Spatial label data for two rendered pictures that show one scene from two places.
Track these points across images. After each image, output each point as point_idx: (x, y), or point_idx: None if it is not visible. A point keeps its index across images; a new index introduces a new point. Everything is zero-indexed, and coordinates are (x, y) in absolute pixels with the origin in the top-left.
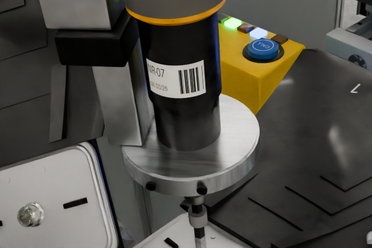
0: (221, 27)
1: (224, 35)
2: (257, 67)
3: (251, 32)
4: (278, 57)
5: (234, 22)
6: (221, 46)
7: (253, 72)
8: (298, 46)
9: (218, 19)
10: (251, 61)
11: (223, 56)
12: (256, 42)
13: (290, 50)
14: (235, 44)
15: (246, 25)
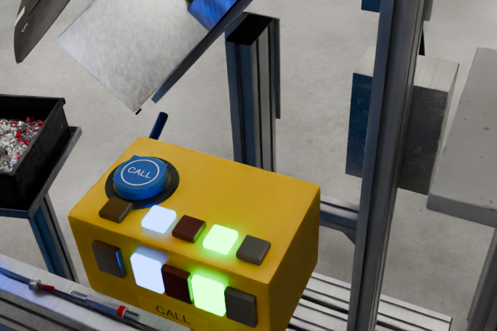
0: (241, 230)
1: (225, 207)
2: (146, 149)
3: (172, 210)
4: (113, 171)
5: (215, 233)
6: (220, 179)
7: (149, 140)
8: (79, 206)
9: (254, 237)
10: (158, 157)
11: (208, 159)
12: (154, 176)
13: (93, 195)
14: (197, 190)
15: (187, 229)
